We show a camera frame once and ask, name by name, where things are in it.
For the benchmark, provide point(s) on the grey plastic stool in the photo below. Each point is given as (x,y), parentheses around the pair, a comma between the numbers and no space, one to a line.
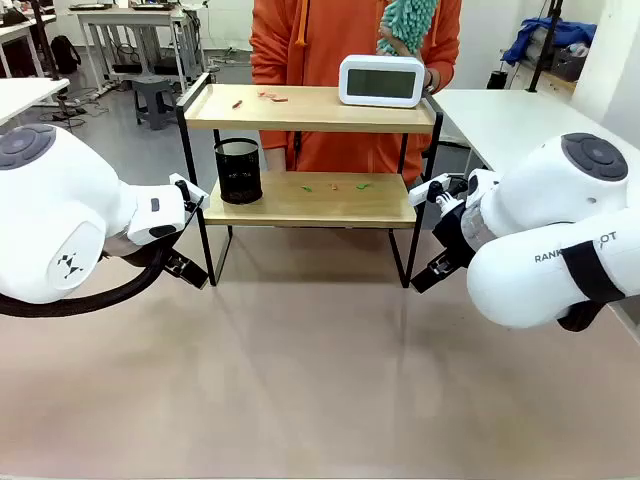
(152,86)

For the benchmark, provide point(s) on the black round bin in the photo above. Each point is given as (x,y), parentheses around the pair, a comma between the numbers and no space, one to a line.
(498,80)

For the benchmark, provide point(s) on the teal chenille duster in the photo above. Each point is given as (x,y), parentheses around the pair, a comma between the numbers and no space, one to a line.
(407,25)

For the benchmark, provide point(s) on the black backpack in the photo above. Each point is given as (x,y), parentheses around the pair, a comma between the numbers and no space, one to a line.
(65,54)

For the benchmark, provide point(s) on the white side table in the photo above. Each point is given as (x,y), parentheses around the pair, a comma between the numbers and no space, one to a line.
(25,95)

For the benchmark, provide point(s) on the green paper scrap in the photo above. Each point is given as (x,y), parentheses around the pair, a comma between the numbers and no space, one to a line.
(306,189)
(363,186)

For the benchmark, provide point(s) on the person's left hand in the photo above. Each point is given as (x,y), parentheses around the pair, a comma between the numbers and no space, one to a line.
(433,81)

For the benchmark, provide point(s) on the large white table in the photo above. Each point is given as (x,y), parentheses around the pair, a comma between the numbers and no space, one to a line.
(500,120)

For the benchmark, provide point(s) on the white digital alarm clock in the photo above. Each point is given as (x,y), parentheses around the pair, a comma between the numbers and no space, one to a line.
(381,82)

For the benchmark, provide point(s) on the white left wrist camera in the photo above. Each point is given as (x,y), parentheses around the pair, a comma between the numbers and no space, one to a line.
(186,186)

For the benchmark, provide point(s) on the two-tier wooden metal shelf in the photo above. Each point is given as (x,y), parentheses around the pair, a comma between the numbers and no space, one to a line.
(300,114)

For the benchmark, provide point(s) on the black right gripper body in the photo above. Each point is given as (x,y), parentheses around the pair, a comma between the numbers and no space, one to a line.
(454,235)

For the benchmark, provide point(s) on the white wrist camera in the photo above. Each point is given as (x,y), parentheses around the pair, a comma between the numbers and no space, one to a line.
(186,186)
(427,190)

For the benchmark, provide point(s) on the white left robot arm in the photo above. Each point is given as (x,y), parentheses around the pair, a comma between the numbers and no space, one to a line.
(60,200)

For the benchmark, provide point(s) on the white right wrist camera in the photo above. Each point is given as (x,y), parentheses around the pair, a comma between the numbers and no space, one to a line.
(427,190)

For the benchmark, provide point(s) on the person in orange hoodie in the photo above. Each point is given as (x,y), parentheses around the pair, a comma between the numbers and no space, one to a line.
(325,40)

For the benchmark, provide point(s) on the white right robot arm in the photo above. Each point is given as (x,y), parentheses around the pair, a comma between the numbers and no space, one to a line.
(540,200)

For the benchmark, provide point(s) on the black mesh pen holder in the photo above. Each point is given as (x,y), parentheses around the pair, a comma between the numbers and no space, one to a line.
(239,175)

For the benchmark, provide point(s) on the white table grey legs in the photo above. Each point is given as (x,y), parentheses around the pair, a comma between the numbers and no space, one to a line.
(130,15)

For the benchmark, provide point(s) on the blue cloth pile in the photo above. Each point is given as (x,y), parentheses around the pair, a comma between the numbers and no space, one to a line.
(545,37)

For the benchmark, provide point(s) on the black stand pole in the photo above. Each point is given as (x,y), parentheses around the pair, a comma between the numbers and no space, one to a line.
(47,45)
(545,45)

